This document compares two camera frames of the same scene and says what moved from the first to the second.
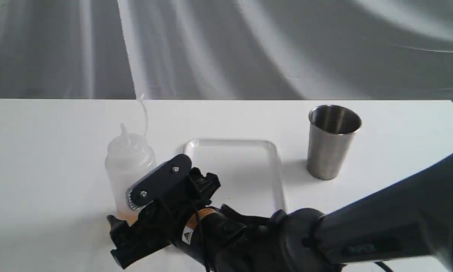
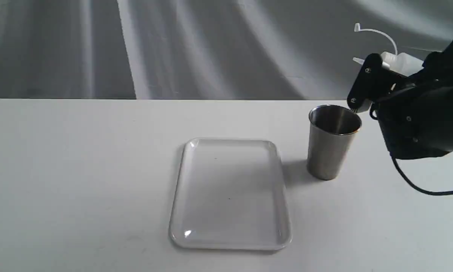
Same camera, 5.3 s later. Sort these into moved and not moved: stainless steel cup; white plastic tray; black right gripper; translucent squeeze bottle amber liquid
Moved: translucent squeeze bottle amber liquid; black right gripper
Not moved: white plastic tray; stainless steel cup
